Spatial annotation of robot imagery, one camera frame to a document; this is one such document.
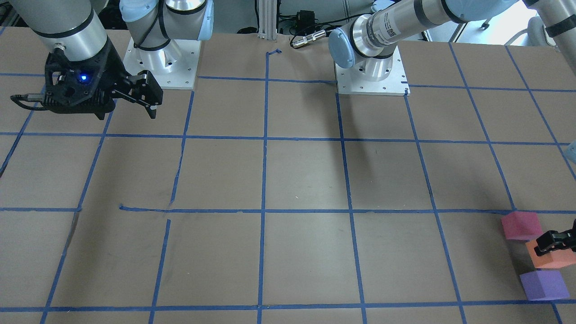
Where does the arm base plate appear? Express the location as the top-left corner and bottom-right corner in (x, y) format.
(334, 47), (411, 96)
(123, 39), (203, 90)

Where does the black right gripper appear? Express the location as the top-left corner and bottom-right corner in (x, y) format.
(45, 39), (164, 120)

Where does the aluminium frame post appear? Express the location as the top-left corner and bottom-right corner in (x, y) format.
(256, 0), (279, 42)

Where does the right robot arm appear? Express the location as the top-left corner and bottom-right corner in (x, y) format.
(10, 0), (214, 120)

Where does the purple foam block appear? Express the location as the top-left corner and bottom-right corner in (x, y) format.
(520, 270), (570, 301)

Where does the pink foam block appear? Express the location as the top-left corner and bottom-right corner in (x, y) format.
(500, 211), (544, 241)

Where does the orange foam block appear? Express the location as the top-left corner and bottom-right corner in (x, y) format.
(525, 240), (576, 269)

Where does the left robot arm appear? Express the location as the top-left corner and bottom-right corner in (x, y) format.
(328, 0), (575, 69)

